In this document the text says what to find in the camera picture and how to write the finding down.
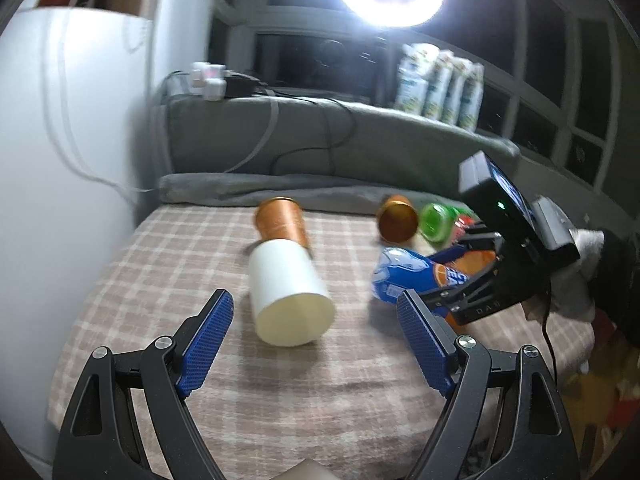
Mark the blue orange snack cup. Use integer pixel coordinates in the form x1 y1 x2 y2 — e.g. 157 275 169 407
372 245 470 304

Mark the red orange snack cup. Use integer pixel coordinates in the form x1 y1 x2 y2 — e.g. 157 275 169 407
449 214 476 246

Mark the green plastic cup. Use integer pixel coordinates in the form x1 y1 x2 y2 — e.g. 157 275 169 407
419 203 474 244

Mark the gold-rimmed orange cup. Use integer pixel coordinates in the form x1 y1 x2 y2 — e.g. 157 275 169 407
376 195 419 244

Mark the white paper cup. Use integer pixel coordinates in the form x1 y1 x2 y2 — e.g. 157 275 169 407
248 240 336 347

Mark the copper orange paper cup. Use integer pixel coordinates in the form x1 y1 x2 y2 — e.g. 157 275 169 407
254 197 310 250

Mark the white refill pouch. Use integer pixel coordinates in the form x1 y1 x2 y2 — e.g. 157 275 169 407
440 58 473 126
394 44 439 115
423 50 454 120
457 63 485 132

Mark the checked beige table cloth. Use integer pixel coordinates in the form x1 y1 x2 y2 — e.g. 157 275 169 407
50 206 594 479

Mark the grey sofa back cushion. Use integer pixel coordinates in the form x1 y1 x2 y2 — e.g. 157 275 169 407
166 96 521 198

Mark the black power brick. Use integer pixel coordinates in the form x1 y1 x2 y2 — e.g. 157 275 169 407
224 72 266 99

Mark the white cabinet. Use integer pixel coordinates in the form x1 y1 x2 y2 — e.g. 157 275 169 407
1 8 153 463

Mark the black camera box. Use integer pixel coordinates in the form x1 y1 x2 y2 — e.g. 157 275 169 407
458 151 579 274

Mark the black power cable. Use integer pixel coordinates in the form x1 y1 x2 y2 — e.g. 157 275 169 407
254 86 359 176

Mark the white charging cable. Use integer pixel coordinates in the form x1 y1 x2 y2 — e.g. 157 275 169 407
37 8 279 196

